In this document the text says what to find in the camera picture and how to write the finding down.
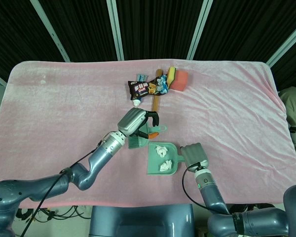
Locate yellow green sponge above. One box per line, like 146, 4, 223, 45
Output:
166, 66, 178, 88

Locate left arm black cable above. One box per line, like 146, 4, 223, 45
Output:
21, 133, 110, 237

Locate white tissue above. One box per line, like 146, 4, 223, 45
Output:
158, 159, 174, 172
154, 145, 169, 158

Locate blue grey robot torso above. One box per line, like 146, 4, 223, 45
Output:
88, 204, 195, 237

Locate pink plush blanket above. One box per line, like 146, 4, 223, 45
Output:
0, 59, 296, 207

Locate teal hand broom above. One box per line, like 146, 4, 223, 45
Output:
127, 122, 168, 150

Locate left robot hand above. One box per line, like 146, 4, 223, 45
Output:
117, 108, 161, 139

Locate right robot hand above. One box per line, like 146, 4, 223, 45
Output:
179, 142, 210, 170

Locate blue white snack packet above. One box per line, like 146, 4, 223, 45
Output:
154, 75, 170, 95

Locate black pleated curtain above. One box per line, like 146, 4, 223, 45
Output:
0, 0, 296, 92

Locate brown wooden cylinder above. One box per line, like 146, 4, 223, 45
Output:
151, 69, 163, 112

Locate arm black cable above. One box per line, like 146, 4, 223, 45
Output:
181, 161, 229, 216
21, 133, 110, 237

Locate brown snack packet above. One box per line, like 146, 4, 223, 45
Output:
127, 80, 161, 101

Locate right arm black strap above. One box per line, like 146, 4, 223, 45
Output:
232, 212, 245, 234

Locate pale green frame post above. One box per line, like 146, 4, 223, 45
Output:
33, 0, 71, 62
186, 0, 213, 60
106, 0, 125, 61
266, 17, 296, 67

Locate olive fabric bundle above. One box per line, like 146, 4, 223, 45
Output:
278, 86, 296, 131

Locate tangled floor cables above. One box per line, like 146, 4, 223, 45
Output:
16, 204, 92, 223

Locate pink sponge block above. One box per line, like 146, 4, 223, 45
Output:
171, 70, 190, 92

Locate teal plastic dustpan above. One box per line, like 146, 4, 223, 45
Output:
146, 141, 187, 176

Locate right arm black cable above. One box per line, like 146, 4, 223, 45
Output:
181, 161, 229, 216

